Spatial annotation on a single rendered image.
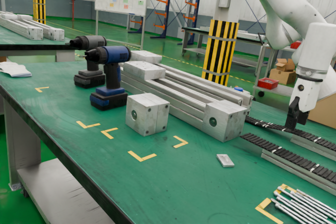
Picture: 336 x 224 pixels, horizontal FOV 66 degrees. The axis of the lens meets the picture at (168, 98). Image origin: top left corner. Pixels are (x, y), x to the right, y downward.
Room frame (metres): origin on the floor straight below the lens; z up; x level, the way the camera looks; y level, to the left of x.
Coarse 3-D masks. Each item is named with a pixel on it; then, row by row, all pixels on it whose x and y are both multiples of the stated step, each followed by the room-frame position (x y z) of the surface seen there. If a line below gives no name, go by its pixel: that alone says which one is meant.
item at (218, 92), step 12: (132, 60) 1.41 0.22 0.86; (168, 72) 1.20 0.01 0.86; (180, 72) 1.24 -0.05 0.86; (180, 84) 1.13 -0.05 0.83; (192, 84) 1.08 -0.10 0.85; (204, 84) 1.06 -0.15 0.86; (216, 84) 1.08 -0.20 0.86; (216, 96) 0.98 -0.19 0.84; (228, 96) 0.94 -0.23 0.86; (240, 96) 0.99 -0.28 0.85; (252, 96) 0.97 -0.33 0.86
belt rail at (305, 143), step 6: (294, 138) 0.78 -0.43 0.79; (300, 138) 0.77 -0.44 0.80; (300, 144) 0.76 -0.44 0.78; (306, 144) 0.75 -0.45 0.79; (312, 144) 0.74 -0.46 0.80; (318, 144) 0.73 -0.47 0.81; (312, 150) 0.73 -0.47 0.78; (318, 150) 0.72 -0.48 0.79; (324, 150) 0.72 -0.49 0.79; (330, 150) 0.70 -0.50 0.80; (330, 156) 0.70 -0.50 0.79
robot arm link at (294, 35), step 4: (284, 24) 1.28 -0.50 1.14; (288, 24) 1.27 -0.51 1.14; (288, 28) 1.26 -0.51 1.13; (292, 28) 1.26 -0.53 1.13; (288, 32) 1.26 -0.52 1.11; (292, 32) 1.26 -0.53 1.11; (296, 32) 1.26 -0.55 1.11; (292, 36) 1.26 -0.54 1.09; (296, 36) 1.26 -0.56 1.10; (300, 36) 1.27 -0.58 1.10; (292, 40) 1.27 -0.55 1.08; (296, 40) 1.30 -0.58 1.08; (300, 44) 1.23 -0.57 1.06; (300, 48) 1.21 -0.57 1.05; (296, 52) 1.22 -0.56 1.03; (300, 52) 1.20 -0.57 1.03; (292, 56) 1.24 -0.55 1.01; (296, 56) 1.21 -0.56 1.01; (292, 60) 1.25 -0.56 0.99; (296, 60) 1.21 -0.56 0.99; (296, 64) 1.22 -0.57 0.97
